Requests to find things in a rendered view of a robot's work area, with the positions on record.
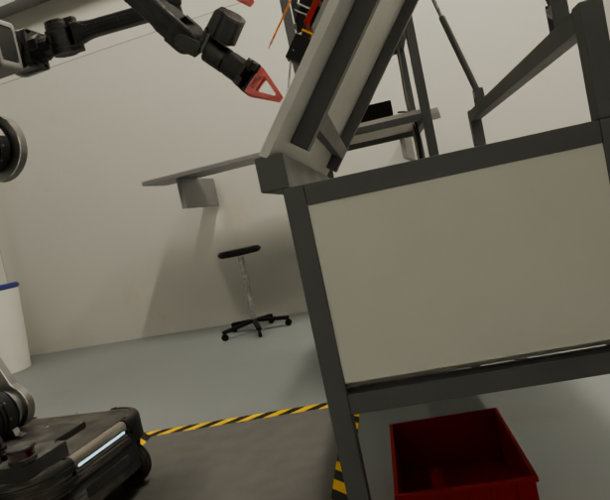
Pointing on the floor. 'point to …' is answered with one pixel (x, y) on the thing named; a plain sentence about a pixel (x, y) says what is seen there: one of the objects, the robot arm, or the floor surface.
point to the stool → (248, 294)
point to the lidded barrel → (2, 324)
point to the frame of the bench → (356, 483)
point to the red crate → (460, 459)
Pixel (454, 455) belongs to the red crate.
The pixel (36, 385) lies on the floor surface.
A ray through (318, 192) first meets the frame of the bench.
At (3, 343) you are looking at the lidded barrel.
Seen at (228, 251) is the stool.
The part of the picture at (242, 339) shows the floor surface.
